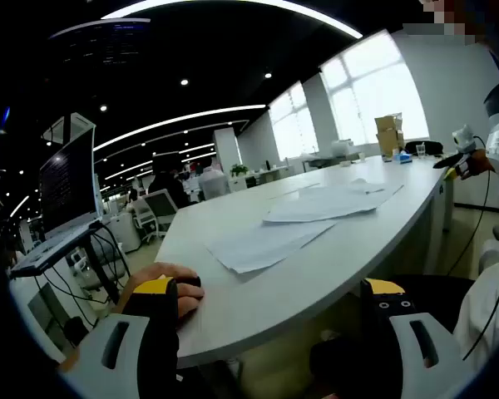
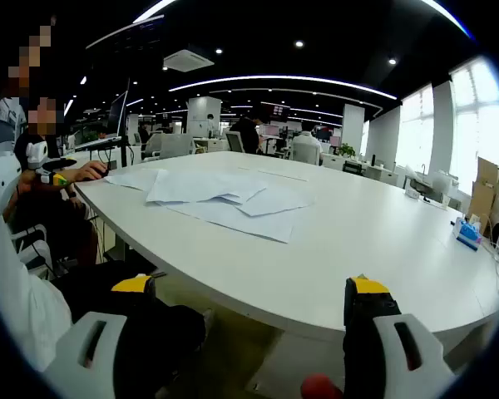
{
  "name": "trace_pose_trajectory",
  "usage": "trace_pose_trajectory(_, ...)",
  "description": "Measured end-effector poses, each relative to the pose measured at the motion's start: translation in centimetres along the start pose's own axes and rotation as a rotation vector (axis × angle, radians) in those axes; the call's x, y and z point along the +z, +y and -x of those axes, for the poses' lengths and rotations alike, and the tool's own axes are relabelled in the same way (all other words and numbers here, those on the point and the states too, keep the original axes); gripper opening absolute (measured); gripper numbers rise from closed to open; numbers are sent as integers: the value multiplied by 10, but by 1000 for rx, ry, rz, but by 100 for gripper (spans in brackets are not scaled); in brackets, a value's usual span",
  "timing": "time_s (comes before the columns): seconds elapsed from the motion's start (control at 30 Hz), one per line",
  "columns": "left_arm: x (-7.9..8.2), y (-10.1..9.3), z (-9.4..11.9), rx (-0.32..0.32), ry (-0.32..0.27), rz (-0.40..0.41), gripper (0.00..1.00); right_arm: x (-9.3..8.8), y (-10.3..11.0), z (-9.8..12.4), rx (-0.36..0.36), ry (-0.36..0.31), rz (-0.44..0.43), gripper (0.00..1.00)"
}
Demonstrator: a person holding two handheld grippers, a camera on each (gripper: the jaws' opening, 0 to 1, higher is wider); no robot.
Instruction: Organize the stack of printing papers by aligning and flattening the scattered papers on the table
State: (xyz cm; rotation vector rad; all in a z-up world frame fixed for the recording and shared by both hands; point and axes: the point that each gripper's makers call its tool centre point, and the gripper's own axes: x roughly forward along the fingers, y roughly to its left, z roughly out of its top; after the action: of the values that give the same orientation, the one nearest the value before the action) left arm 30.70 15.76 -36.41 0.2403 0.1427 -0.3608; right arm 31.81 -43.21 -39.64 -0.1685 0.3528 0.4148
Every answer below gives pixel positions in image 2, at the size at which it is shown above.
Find white mesh office chair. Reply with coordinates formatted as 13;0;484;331
225;131;245;155

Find ceiling air vent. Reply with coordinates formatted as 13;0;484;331
162;49;215;74

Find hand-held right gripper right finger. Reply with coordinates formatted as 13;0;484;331
342;273;457;399

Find black monitor pole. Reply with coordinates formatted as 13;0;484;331
126;76;135;168

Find brown cardboard box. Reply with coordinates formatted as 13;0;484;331
467;156;499;239

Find grey laptop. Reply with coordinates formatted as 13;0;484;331
73;135;124;151

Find red round object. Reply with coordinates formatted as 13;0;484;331
300;372;345;399

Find grey office chair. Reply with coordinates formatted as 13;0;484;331
143;132;197;161

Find person's black trousers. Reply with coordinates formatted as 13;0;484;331
49;260;207;399

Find blue tissue box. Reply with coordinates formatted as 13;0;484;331
452;217;482;252

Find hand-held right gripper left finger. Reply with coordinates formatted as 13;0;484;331
44;273;162;399

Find black monitor on stand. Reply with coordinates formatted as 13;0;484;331
106;89;131;138

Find white table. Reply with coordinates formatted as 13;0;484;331
72;150;499;392

